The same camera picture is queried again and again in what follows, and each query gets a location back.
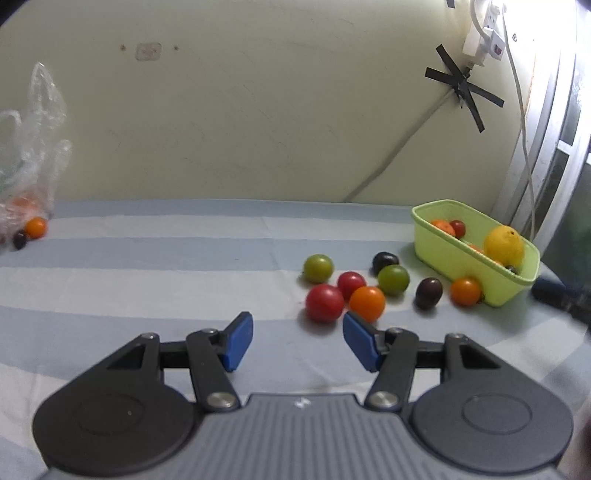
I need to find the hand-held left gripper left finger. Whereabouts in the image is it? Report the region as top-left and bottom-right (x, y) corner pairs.
(69, 311), (254, 413)

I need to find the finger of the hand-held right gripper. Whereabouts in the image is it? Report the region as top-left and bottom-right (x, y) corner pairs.
(531, 276), (591, 326)

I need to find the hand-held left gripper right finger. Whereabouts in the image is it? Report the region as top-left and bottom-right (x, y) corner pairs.
(342, 311), (525, 413)

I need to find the green cherry tomato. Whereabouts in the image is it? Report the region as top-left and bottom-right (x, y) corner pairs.
(303, 254), (334, 284)
(378, 264), (410, 296)

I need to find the large yellow grapefruit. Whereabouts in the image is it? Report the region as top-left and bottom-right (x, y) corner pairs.
(484, 224), (526, 273)

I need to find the light green plastic basket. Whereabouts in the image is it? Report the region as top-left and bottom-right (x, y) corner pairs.
(412, 199), (541, 308)

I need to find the blue white striped bed sheet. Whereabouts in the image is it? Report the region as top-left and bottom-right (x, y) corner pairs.
(0, 198), (591, 480)

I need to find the black tape cross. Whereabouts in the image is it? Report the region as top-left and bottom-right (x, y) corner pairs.
(425, 45), (505, 133)

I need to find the white power adapter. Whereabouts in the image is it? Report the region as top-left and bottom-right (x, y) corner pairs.
(463, 0), (507, 68)

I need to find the clear plastic bag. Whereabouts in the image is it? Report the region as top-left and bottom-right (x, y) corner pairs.
(0, 62), (73, 252)

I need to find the white window frame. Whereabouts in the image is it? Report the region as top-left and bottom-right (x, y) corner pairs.
(492, 0), (591, 273)

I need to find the white cable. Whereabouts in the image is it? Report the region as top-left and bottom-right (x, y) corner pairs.
(501, 0), (539, 243)
(342, 69), (467, 203)

